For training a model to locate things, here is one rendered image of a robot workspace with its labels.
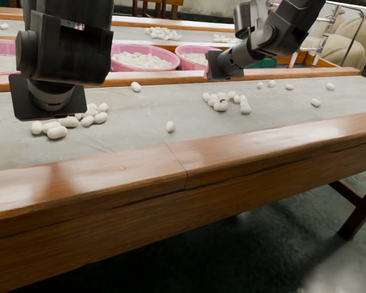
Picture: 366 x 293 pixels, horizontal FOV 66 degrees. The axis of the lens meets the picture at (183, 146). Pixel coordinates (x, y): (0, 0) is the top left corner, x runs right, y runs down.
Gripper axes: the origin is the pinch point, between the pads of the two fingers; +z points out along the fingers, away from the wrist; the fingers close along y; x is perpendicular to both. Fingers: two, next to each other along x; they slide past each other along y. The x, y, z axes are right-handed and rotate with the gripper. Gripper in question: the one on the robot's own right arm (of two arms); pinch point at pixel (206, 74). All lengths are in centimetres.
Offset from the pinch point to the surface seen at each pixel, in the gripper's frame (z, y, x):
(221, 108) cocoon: -0.4, -2.9, 9.6
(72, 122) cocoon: -0.3, 36.1, 9.7
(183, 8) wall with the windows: 410, -266, -254
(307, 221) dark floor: 43, -83, 70
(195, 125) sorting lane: -3.2, 7.9, 13.6
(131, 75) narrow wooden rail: 15.8, 15.4, -4.8
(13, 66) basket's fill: 30, 45, -12
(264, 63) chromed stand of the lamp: 41, -67, -17
